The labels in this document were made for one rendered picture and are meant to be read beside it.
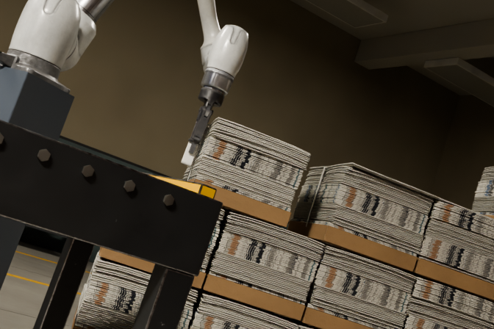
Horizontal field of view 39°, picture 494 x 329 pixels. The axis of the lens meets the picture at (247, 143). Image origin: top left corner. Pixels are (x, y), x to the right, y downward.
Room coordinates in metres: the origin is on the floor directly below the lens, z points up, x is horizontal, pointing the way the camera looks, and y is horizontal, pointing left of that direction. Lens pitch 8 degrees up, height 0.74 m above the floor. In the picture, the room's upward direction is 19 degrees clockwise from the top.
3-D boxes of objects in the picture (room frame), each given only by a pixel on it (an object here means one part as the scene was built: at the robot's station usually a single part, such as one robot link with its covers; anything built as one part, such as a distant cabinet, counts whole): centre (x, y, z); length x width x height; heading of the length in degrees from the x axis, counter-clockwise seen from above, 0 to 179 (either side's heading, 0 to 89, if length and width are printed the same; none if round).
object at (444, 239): (2.21, -0.69, 0.95); 0.38 x 0.29 x 0.23; 8
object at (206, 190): (1.32, 0.13, 0.81); 0.43 x 0.03 x 0.02; 27
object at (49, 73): (1.95, 0.66, 1.03); 0.22 x 0.18 x 0.06; 152
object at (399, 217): (2.16, -0.39, 0.95); 0.38 x 0.29 x 0.23; 11
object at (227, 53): (2.08, 0.15, 1.30); 0.13 x 0.11 x 0.16; 7
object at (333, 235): (2.16, -0.39, 0.86); 0.38 x 0.29 x 0.04; 11
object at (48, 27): (1.98, 0.65, 1.17); 0.18 x 0.16 x 0.22; 7
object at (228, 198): (2.00, -0.03, 0.86); 0.29 x 0.16 x 0.04; 99
